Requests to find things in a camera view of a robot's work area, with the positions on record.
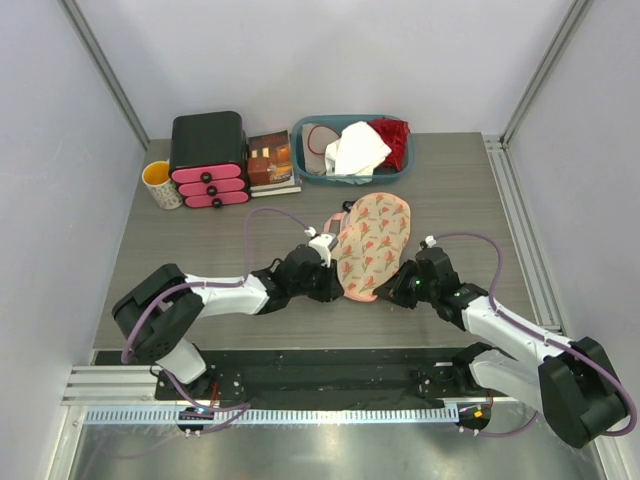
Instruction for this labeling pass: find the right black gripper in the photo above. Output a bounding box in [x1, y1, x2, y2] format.
[374, 258, 438, 309]

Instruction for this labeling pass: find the pink mesh laundry bag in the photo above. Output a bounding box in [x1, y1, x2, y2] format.
[324, 192, 411, 302]

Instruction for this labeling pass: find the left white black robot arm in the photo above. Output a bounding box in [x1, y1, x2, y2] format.
[112, 241, 343, 399]

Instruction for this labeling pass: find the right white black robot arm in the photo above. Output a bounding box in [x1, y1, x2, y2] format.
[375, 247, 638, 448]

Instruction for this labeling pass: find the teal plastic basket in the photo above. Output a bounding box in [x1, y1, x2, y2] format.
[290, 114, 415, 185]

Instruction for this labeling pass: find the stack of books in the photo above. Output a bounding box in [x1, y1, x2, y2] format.
[247, 130, 299, 195]

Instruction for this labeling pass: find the white cloth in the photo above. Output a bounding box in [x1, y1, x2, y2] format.
[324, 121, 392, 176]

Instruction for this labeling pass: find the grey cloth with red loop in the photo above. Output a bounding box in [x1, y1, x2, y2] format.
[301, 123, 340, 175]

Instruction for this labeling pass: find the black pink drawer organizer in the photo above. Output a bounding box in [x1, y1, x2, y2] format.
[169, 111, 250, 209]

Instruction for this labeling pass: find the red garment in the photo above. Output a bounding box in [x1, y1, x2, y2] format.
[368, 117, 410, 172]

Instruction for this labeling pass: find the yellow inside patterned mug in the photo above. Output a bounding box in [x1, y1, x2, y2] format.
[141, 160, 183, 210]

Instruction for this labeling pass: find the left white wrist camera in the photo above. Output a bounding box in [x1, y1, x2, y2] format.
[304, 227, 338, 267]

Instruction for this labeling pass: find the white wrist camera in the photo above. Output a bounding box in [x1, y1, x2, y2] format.
[420, 235, 437, 249]
[304, 227, 338, 267]

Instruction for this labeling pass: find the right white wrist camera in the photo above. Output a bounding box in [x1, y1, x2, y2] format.
[420, 235, 437, 249]

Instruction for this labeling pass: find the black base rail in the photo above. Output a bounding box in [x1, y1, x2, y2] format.
[185, 348, 490, 411]

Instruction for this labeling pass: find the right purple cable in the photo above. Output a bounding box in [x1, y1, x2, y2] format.
[429, 231, 634, 439]

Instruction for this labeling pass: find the white slotted cable duct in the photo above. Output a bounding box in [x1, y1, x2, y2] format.
[84, 404, 459, 426]

